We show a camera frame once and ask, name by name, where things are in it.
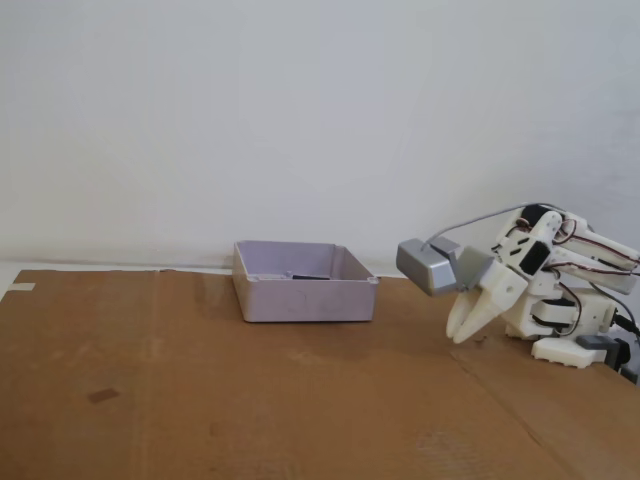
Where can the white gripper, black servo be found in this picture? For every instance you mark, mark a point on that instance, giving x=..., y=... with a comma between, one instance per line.
x=501, y=291

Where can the white tape piece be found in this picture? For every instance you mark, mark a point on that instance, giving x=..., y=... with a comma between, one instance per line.
x=23, y=287

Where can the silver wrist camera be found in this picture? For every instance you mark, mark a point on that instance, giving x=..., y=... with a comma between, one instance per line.
x=425, y=270

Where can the brown cardboard sheet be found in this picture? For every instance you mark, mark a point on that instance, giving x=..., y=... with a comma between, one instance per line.
x=225, y=400

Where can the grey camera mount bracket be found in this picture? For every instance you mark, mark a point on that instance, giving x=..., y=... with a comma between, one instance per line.
x=472, y=267

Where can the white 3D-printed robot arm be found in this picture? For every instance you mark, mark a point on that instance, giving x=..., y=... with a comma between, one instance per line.
x=595, y=252

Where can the grey plastic box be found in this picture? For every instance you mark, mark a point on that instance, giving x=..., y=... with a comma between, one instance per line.
x=305, y=302

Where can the black rectangular block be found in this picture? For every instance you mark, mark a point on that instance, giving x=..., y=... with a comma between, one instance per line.
x=310, y=276

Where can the grey and black table clamp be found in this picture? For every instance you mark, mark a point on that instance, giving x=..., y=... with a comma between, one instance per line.
x=595, y=343

